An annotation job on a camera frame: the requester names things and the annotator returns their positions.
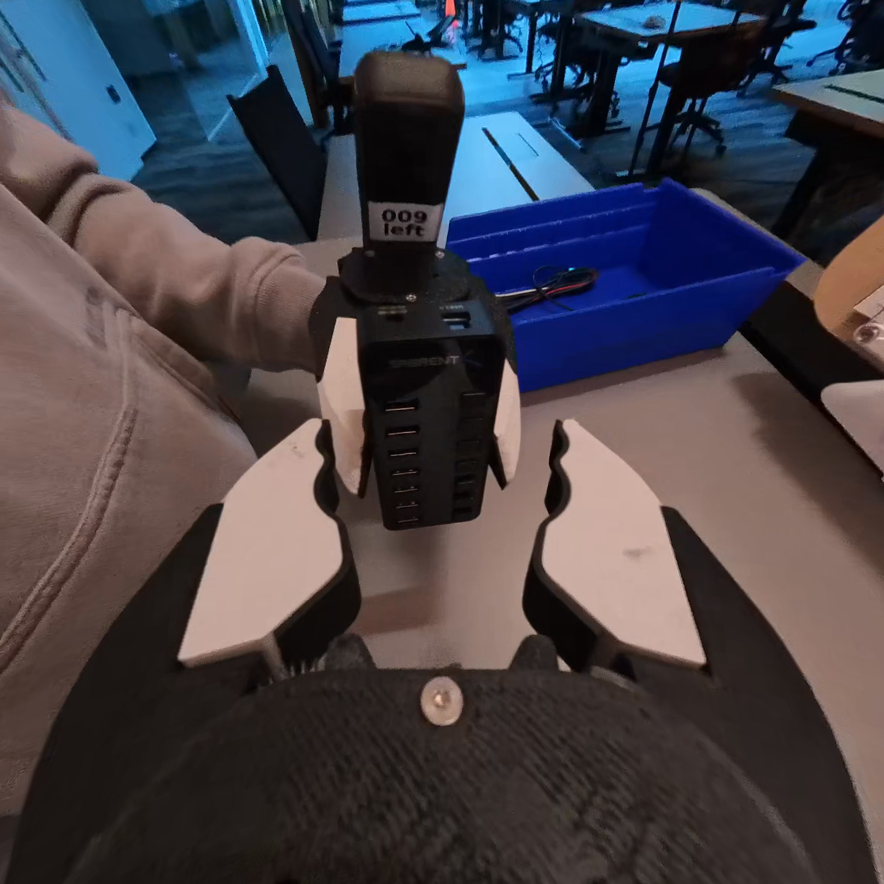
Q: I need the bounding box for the blue plastic bin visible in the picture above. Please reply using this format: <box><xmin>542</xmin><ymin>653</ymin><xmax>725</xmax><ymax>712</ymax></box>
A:
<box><xmin>445</xmin><ymin>178</ymin><xmax>808</xmax><ymax>395</ymax></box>

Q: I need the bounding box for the black office chair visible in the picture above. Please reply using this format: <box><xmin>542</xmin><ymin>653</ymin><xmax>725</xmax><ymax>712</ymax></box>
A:
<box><xmin>652</xmin><ymin>35</ymin><xmax>757</xmax><ymax>156</ymax></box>
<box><xmin>808</xmin><ymin>0</ymin><xmax>884</xmax><ymax>70</ymax></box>

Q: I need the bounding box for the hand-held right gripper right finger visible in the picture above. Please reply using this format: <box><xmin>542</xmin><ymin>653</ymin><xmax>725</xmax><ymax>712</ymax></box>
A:
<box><xmin>523</xmin><ymin>418</ymin><xmax>707</xmax><ymax>674</ymax></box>

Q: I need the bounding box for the white plastic plate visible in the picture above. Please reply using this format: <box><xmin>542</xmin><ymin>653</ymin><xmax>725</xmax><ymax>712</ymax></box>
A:
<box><xmin>820</xmin><ymin>378</ymin><xmax>884</xmax><ymax>477</ymax></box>

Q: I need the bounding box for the white desk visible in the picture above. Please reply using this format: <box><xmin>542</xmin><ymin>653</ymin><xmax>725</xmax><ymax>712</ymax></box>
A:
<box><xmin>319</xmin><ymin>110</ymin><xmax>596</xmax><ymax>243</ymax></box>

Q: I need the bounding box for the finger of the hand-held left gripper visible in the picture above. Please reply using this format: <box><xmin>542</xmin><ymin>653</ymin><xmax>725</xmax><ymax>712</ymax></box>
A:
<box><xmin>316</xmin><ymin>321</ymin><xmax>374</xmax><ymax>497</ymax></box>
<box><xmin>487</xmin><ymin>345</ymin><xmax>522</xmax><ymax>490</ymax></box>

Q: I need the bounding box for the person's grey sweatshirt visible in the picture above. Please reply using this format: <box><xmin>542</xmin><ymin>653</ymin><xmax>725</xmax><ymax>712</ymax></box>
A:
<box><xmin>0</xmin><ymin>90</ymin><xmax>260</xmax><ymax>816</ymax></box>

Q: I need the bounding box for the wooden board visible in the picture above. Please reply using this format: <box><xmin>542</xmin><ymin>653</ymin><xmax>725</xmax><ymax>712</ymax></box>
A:
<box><xmin>814</xmin><ymin>214</ymin><xmax>884</xmax><ymax>360</ymax></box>

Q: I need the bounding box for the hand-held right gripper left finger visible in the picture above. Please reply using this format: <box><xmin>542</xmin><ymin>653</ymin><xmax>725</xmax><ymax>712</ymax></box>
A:
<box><xmin>178</xmin><ymin>418</ymin><xmax>362</xmax><ymax>667</ymax></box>

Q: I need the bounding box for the person's left forearm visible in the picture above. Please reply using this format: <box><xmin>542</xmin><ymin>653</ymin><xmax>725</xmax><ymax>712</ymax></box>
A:
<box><xmin>48</xmin><ymin>173</ymin><xmax>329</xmax><ymax>377</ymax></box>

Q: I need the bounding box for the wooden office desk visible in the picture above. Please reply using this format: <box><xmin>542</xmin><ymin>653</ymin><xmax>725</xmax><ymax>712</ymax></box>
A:
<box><xmin>573</xmin><ymin>0</ymin><xmax>768</xmax><ymax>139</ymax></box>
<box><xmin>770</xmin><ymin>69</ymin><xmax>884</xmax><ymax>243</ymax></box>

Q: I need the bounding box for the bundle of coloured wires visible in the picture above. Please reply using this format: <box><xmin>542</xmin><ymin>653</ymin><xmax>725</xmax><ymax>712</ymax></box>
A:
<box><xmin>494</xmin><ymin>266</ymin><xmax>602</xmax><ymax>312</ymax></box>

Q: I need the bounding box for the black usb hub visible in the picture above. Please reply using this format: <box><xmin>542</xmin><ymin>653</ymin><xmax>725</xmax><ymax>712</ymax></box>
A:
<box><xmin>355</xmin><ymin>298</ymin><xmax>505</xmax><ymax>531</ymax></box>

